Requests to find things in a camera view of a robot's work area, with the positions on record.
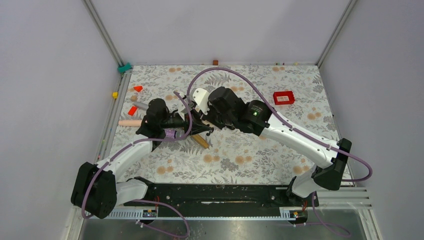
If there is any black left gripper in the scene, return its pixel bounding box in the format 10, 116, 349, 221
160, 107, 212, 136

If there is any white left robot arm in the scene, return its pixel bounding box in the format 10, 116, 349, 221
70, 96, 214, 219

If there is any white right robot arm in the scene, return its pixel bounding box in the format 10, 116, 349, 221
192, 86, 352, 206

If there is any gold microphone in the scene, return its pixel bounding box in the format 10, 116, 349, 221
191, 134, 210, 149

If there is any purple glitter microphone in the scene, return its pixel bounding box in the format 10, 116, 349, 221
165, 128, 185, 139

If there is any silver microphone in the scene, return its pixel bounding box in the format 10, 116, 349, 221
133, 101, 149, 111

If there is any pink microphone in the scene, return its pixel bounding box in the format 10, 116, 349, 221
118, 119, 142, 128

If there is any red rectangular block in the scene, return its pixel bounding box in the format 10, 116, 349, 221
127, 105, 138, 116

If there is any red box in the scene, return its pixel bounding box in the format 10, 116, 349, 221
273, 91, 295, 105

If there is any tan wooden cube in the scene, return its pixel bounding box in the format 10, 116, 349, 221
130, 95, 138, 102

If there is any red triangular block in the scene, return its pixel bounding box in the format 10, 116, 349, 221
133, 85, 143, 92

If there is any teal curved block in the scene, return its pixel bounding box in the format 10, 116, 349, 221
117, 62, 133, 74

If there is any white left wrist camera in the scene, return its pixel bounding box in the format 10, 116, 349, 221
177, 103, 191, 120

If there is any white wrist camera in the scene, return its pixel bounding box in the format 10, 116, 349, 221
192, 88, 210, 115
177, 103, 191, 120

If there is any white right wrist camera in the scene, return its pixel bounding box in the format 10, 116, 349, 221
192, 88, 210, 115

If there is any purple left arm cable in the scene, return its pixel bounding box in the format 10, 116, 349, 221
81, 91, 194, 239

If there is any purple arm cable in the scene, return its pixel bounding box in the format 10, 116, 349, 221
81, 91, 194, 239
186, 67, 374, 239

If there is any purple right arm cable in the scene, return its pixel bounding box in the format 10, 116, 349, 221
186, 67, 374, 239

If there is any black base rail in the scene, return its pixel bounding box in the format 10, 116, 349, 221
142, 183, 319, 218

